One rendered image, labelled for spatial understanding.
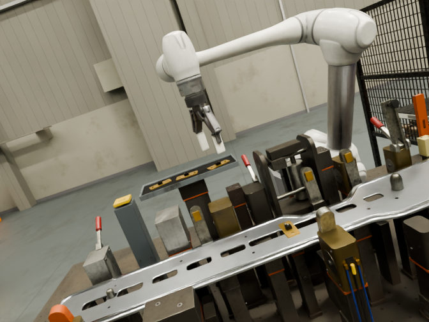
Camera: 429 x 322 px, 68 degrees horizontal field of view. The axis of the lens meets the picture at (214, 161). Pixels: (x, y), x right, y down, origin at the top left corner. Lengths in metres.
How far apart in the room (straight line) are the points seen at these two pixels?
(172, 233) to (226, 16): 6.60
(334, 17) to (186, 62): 0.53
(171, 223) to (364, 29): 0.88
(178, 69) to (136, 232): 0.60
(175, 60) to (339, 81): 0.61
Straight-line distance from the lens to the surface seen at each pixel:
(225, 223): 1.02
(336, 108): 1.35
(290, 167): 1.10
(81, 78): 7.75
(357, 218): 0.94
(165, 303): 0.80
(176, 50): 1.08
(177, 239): 1.03
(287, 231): 0.93
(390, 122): 1.18
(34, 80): 8.17
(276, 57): 7.41
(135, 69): 6.47
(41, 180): 8.56
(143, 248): 1.25
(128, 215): 1.20
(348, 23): 1.21
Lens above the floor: 1.47
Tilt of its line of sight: 14 degrees down
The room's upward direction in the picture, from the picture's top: 19 degrees counter-clockwise
